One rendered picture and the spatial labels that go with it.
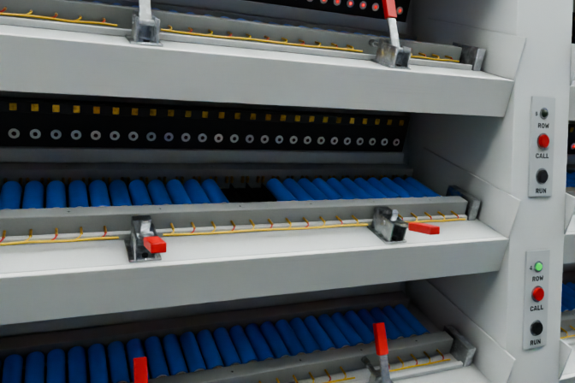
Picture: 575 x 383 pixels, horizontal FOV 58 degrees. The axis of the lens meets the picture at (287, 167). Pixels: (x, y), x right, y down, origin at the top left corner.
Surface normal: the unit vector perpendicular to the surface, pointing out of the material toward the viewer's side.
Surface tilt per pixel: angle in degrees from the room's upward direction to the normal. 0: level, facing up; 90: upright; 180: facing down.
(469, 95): 109
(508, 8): 90
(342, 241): 19
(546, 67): 90
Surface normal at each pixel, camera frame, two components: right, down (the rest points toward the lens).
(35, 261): 0.15, -0.93
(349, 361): 0.38, 0.36
